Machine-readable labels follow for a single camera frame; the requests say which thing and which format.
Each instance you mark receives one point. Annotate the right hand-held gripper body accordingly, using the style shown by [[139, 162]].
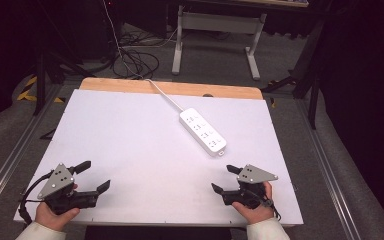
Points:
[[251, 186]]

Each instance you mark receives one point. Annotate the white metal desk frame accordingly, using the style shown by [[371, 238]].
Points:
[[218, 22]]

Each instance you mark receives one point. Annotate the wooden desk top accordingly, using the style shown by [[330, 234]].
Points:
[[256, 2]]

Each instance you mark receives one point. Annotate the black metal stand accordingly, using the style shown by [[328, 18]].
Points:
[[313, 86], [40, 76]]

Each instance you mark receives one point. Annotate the white board table cover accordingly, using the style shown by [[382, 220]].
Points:
[[140, 150]]

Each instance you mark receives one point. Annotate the metal floor rail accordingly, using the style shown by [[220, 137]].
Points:
[[326, 173], [13, 150]]

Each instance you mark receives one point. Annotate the person's right hand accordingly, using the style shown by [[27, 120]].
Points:
[[258, 215]]

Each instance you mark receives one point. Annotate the yellow black floor tape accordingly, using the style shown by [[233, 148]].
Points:
[[30, 90]]

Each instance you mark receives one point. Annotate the person's left hand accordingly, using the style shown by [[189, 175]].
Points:
[[51, 218]]

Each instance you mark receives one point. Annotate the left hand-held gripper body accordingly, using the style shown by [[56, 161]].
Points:
[[56, 182]]

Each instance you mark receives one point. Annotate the white power strip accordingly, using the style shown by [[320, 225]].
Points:
[[202, 132]]

